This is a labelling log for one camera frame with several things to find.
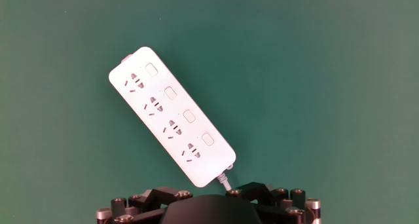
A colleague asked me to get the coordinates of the green table mat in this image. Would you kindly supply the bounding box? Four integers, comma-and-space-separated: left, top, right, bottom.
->
0, 0, 419, 224

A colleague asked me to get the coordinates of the white four-socket power strip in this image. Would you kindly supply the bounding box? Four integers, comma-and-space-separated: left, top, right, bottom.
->
108, 46, 237, 188

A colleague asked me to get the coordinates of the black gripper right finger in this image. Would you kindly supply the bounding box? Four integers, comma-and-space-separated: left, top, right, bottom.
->
225, 181, 321, 224

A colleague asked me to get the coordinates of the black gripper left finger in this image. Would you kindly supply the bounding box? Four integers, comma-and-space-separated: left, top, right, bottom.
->
96, 186, 194, 224

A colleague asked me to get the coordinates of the white power strip cable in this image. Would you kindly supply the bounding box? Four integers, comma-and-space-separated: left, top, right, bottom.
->
216, 172, 233, 192

